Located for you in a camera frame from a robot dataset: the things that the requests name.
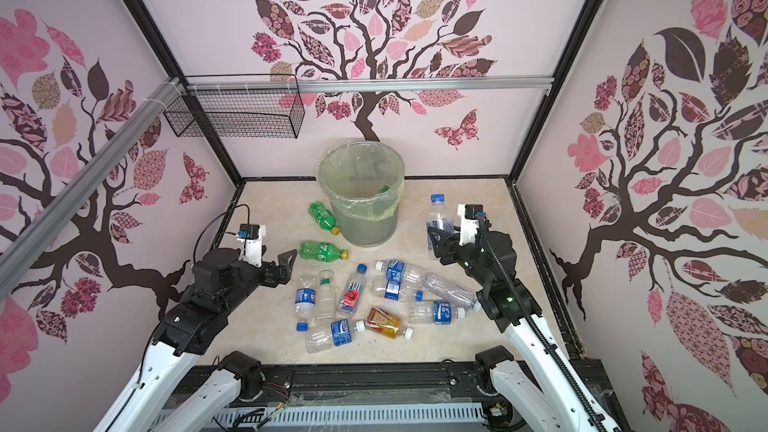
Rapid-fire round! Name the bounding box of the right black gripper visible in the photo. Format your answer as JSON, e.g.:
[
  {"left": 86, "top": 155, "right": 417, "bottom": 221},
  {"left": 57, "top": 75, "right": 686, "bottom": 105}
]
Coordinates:
[{"left": 429, "top": 221, "right": 494, "bottom": 292}]

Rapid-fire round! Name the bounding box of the clear bottle blue cap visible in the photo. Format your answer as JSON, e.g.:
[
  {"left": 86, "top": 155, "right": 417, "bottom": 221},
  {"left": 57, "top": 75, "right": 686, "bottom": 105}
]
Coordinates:
[{"left": 426, "top": 193, "right": 454, "bottom": 259}]

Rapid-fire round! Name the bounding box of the clear bottle blue label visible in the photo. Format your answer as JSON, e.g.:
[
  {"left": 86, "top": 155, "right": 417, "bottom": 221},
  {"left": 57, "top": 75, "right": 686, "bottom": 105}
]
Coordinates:
[
  {"left": 375, "top": 259, "right": 427, "bottom": 286},
  {"left": 305, "top": 318, "right": 366, "bottom": 354},
  {"left": 371, "top": 277, "right": 424, "bottom": 303},
  {"left": 408, "top": 300, "right": 467, "bottom": 325},
  {"left": 294, "top": 274, "right": 318, "bottom": 332}
]

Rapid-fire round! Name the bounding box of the long clear bottle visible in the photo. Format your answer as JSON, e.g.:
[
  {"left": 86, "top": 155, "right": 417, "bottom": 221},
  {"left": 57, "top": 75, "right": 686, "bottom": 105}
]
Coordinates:
[{"left": 422, "top": 273, "right": 482, "bottom": 311}]

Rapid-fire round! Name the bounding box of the green bottle bin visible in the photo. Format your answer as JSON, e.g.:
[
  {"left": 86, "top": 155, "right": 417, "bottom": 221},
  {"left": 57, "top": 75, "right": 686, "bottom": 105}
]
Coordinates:
[{"left": 308, "top": 201, "right": 341, "bottom": 236}]

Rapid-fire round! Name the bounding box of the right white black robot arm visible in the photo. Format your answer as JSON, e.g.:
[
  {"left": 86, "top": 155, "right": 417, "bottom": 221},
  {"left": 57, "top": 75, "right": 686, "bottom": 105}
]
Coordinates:
[{"left": 428, "top": 227, "right": 623, "bottom": 431}]

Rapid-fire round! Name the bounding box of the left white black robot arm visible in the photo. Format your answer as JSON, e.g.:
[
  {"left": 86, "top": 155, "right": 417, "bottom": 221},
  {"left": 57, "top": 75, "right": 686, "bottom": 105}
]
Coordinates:
[{"left": 96, "top": 240, "right": 298, "bottom": 431}]

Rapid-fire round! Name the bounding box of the mesh bin with green liner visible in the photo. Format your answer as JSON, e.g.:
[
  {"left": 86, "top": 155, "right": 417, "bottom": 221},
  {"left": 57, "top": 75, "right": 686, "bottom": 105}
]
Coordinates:
[{"left": 315, "top": 140, "right": 405, "bottom": 247}]

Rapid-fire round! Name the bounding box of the clear bottle green cap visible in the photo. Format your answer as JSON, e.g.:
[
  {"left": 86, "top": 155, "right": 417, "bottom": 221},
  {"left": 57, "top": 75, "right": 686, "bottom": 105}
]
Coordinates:
[{"left": 315, "top": 270, "right": 336, "bottom": 325}]

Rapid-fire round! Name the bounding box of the Fiji bottle pink flower label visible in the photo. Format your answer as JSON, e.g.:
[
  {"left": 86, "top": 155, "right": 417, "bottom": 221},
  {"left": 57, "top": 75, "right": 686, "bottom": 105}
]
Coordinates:
[{"left": 337, "top": 263, "right": 368, "bottom": 318}]

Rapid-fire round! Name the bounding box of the clear bottle blue label bottom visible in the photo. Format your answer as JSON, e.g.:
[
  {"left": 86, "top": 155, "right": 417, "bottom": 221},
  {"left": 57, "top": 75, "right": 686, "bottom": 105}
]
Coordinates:
[{"left": 305, "top": 318, "right": 366, "bottom": 354}]

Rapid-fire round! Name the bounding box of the amber tea bottle red label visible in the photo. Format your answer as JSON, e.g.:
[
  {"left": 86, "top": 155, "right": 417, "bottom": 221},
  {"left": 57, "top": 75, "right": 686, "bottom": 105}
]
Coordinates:
[{"left": 362, "top": 307, "right": 414, "bottom": 340}]

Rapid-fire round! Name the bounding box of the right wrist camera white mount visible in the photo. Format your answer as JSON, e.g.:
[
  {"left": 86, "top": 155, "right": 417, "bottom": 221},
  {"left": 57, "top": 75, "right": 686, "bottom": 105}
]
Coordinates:
[{"left": 457, "top": 204, "right": 484, "bottom": 245}]

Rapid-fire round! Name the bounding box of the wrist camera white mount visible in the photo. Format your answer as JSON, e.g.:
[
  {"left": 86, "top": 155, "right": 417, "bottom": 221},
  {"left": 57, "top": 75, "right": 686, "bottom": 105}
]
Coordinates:
[
  {"left": 457, "top": 204, "right": 484, "bottom": 245},
  {"left": 236, "top": 223, "right": 264, "bottom": 267}
]

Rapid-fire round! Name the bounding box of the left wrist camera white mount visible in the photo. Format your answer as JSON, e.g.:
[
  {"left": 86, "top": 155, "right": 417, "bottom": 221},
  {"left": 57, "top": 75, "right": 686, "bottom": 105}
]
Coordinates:
[{"left": 236, "top": 223, "right": 264, "bottom": 267}]

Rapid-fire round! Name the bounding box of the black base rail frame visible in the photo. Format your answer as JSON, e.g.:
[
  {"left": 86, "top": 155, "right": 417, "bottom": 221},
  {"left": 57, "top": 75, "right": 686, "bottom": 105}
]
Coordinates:
[{"left": 223, "top": 359, "right": 524, "bottom": 431}]

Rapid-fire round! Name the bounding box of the black wire wall basket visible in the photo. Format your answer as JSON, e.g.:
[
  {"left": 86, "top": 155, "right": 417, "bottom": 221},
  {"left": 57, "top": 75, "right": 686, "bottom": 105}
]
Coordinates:
[{"left": 164, "top": 72, "right": 305, "bottom": 139}]

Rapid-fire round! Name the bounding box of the white slotted cable duct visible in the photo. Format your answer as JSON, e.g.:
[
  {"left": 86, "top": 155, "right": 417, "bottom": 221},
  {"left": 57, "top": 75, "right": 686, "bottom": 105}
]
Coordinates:
[{"left": 203, "top": 402, "right": 488, "bottom": 431}]

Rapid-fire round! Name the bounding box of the aluminium rail back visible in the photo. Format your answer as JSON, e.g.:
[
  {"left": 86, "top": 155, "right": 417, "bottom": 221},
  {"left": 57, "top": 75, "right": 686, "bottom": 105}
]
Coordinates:
[{"left": 186, "top": 76, "right": 554, "bottom": 94}]

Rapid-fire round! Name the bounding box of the aluminium rail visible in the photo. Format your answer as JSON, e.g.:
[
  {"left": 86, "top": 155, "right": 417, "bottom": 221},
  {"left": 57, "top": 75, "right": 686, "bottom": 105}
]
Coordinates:
[
  {"left": 186, "top": 76, "right": 554, "bottom": 94},
  {"left": 1, "top": 78, "right": 182, "bottom": 297}
]

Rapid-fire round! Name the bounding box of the aluminium rail left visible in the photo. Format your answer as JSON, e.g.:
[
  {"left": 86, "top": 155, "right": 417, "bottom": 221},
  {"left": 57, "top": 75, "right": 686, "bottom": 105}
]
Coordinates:
[{"left": 1, "top": 78, "right": 182, "bottom": 297}]

